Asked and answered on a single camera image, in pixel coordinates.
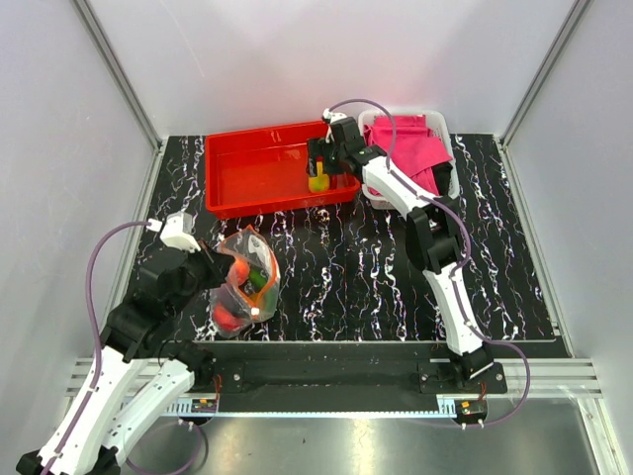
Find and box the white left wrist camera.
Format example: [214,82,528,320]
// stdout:
[146,211,201,253]

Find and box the orange fake peach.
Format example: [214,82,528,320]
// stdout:
[228,258,250,286]

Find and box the white slotted cable duct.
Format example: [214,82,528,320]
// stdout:
[162,398,218,418]

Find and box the red fake apple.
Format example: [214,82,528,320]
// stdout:
[212,304,242,332]

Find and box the pink cloth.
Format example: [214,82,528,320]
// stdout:
[392,116,453,196]

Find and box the green fake chili pepper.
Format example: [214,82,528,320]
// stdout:
[248,267,268,292]

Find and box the red plastic tray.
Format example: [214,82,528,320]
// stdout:
[205,122,360,220]

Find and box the white plastic basket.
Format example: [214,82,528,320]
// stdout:
[358,110,460,198]

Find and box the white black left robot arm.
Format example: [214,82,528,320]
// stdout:
[16,246,235,474]

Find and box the left aluminium frame post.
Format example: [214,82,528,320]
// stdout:
[70,0,162,151]

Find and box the right aluminium frame post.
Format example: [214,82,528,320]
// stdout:
[499,0,593,147]

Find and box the aluminium frame post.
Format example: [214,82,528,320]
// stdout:
[499,0,593,147]
[70,0,162,151]

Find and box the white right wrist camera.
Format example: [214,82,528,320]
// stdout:
[321,109,347,143]

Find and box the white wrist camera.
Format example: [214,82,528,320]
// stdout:
[146,211,201,253]
[321,109,347,143]

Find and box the yellow green fake mango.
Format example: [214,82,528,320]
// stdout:
[308,160,330,193]

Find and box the clear zip top bag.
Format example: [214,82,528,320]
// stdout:
[211,226,281,338]

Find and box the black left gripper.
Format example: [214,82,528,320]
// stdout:
[168,236,236,315]

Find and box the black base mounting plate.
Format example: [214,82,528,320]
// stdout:
[204,341,508,417]

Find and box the black marble pattern mat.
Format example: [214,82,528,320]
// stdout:
[148,134,560,354]

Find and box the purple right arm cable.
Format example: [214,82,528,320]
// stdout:
[328,98,531,412]

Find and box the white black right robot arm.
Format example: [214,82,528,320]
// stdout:
[307,110,494,393]

